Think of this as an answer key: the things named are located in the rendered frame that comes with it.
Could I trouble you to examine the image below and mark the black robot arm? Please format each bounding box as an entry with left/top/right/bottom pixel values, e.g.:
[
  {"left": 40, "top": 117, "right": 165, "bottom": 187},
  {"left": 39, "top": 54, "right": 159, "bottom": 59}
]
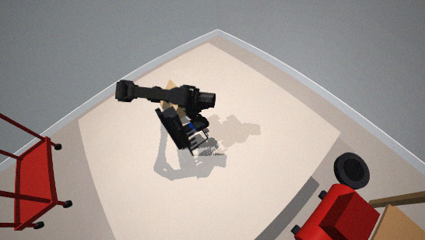
[{"left": 115, "top": 79, "right": 216, "bottom": 113}]

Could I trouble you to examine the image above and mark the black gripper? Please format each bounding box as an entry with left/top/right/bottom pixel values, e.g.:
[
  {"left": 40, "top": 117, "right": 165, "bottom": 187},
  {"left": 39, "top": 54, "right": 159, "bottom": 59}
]
[{"left": 183, "top": 108, "right": 209, "bottom": 132}]

